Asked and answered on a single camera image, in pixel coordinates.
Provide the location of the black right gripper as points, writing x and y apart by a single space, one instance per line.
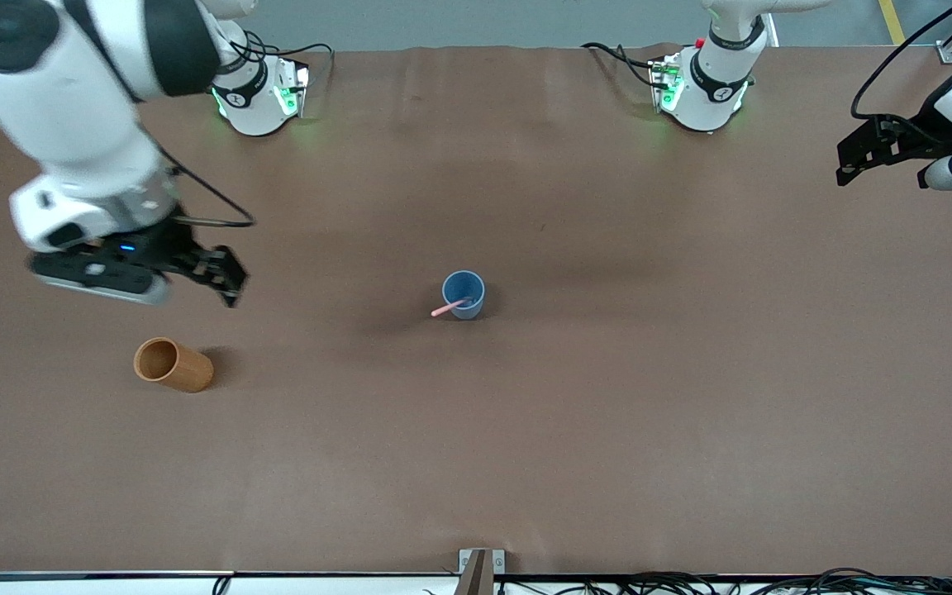
165 245

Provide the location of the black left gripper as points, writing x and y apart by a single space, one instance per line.
921 135

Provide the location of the pink straw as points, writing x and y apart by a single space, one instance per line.
443 311

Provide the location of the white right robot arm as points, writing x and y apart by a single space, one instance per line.
71 107

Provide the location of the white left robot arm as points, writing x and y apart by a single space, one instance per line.
716 91

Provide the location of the brown cylindrical cup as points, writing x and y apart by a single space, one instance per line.
187 373

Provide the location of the blue cup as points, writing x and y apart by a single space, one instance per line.
469 312

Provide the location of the brown table cover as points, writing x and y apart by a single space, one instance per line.
525 454

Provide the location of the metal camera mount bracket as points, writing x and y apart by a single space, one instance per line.
481 570

